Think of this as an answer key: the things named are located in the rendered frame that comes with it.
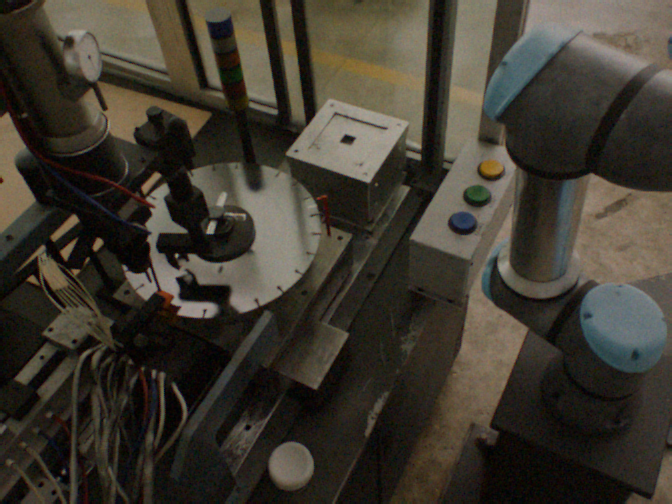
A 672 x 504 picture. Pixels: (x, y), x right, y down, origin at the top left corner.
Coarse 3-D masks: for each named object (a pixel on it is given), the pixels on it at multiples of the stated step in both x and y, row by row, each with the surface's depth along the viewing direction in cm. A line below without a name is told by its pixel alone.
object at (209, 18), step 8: (216, 8) 116; (224, 8) 115; (208, 16) 114; (216, 16) 114; (224, 16) 114; (208, 24) 114; (216, 24) 113; (224, 24) 114; (232, 24) 116; (208, 32) 116; (216, 32) 115; (224, 32) 115; (232, 32) 116
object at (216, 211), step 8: (224, 192) 111; (224, 200) 110; (216, 208) 108; (208, 216) 107; (216, 216) 107; (224, 216) 108; (232, 216) 107; (240, 216) 107; (216, 224) 107; (224, 224) 109; (208, 232) 105
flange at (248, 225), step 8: (224, 208) 114; (232, 208) 114; (240, 208) 114; (248, 216) 112; (208, 224) 110; (232, 224) 110; (240, 224) 111; (248, 224) 111; (216, 232) 109; (224, 232) 109; (232, 232) 110; (240, 232) 110; (248, 232) 110; (224, 240) 109; (232, 240) 109; (240, 240) 109; (248, 240) 109; (216, 248) 108; (224, 248) 108; (232, 248) 108; (240, 248) 108; (200, 256) 109; (208, 256) 108; (216, 256) 108; (224, 256) 108; (232, 256) 108
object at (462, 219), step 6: (456, 216) 116; (462, 216) 116; (468, 216) 116; (456, 222) 116; (462, 222) 115; (468, 222) 115; (474, 222) 115; (456, 228) 115; (462, 228) 115; (468, 228) 115
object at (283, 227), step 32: (160, 192) 119; (256, 192) 117; (288, 192) 117; (160, 224) 114; (256, 224) 113; (288, 224) 112; (320, 224) 112; (160, 256) 110; (192, 256) 109; (256, 256) 108; (288, 256) 108; (192, 288) 105; (224, 288) 105; (256, 288) 104; (288, 288) 104
